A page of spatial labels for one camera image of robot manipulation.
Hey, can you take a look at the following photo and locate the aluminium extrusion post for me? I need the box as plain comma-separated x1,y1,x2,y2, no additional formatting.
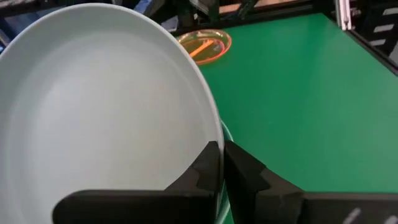
335,0,353,31

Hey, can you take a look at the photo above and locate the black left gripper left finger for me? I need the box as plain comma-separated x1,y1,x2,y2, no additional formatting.
52,140,223,224

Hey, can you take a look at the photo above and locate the white plastic plate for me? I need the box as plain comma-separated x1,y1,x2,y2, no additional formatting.
0,2,225,224

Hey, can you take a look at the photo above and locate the green translucent plastic plate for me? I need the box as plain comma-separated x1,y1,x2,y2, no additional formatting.
214,119,234,224

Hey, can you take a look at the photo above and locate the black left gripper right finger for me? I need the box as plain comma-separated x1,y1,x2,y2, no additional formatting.
223,139,398,224

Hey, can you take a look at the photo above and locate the orange-pink translucent plastic plate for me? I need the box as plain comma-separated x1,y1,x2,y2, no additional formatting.
177,29,233,66

